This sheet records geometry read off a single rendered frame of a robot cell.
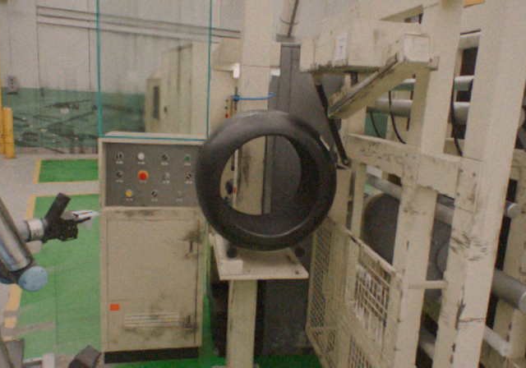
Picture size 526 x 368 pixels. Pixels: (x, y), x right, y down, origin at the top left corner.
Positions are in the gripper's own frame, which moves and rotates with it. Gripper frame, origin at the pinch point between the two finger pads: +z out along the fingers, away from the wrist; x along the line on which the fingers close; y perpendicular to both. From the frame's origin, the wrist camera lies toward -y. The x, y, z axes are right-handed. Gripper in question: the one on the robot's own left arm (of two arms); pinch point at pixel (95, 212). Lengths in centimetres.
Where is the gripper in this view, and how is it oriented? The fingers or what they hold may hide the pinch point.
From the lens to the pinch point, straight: 173.6
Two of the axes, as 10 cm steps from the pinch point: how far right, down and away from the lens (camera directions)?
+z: 6.3, -1.2, 7.7
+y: -1.6, 9.5, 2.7
